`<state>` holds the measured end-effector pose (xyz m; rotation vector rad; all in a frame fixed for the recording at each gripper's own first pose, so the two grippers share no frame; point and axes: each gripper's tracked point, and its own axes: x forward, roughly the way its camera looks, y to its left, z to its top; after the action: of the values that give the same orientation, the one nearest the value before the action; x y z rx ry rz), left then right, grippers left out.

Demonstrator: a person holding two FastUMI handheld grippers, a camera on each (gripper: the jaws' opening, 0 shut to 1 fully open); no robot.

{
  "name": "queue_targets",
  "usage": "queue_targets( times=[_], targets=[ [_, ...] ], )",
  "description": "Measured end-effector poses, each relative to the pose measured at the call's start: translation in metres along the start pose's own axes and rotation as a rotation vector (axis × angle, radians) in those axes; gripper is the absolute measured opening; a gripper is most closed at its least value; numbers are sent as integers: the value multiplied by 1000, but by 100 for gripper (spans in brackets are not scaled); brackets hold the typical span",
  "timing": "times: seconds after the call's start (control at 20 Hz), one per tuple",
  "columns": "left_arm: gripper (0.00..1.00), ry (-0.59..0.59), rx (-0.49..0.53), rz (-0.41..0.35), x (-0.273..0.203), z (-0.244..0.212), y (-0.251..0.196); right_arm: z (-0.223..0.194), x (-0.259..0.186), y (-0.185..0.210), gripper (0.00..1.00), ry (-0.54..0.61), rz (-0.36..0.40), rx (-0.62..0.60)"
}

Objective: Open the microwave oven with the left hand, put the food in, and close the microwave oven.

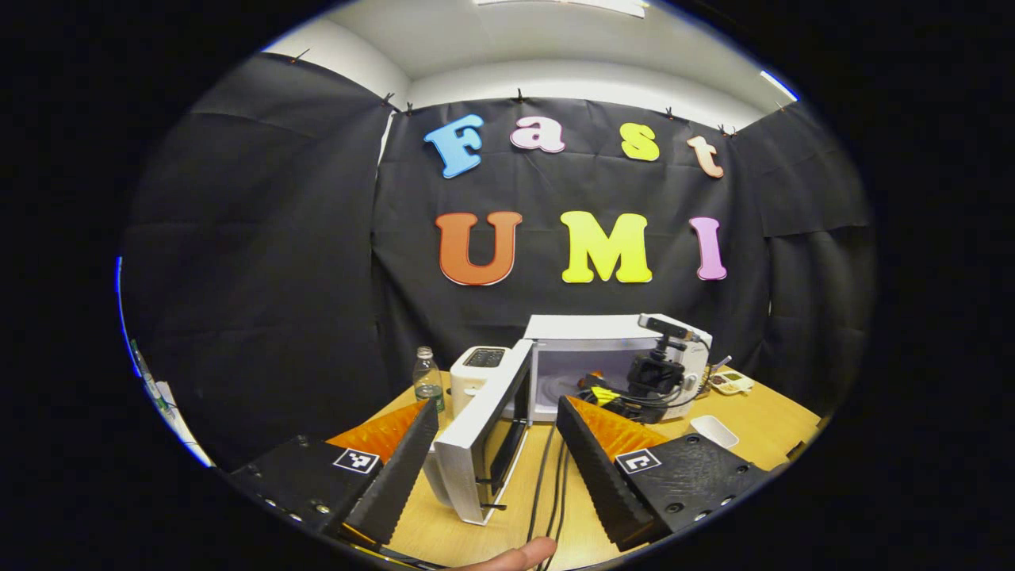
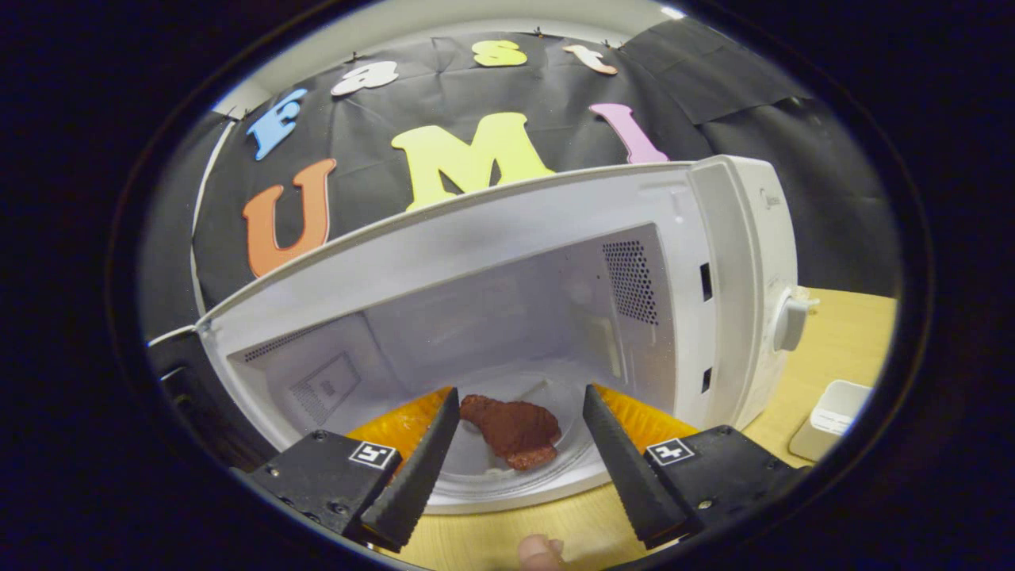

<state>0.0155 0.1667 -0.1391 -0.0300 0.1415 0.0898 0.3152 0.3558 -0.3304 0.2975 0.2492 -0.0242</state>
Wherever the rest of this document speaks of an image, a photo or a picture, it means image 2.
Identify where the brown meat piece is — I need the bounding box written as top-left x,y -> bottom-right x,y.
459,394 -> 561,471

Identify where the black backdrop cloth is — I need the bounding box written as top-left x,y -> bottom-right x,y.
139,16 -> 905,334

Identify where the white microwave oven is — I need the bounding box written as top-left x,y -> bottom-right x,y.
147,155 -> 810,515

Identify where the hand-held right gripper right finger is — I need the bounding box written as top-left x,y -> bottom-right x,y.
581,384 -> 811,550

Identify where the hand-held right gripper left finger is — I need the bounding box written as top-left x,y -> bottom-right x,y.
234,386 -> 461,554

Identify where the small white tray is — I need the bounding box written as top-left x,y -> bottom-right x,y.
789,379 -> 873,462

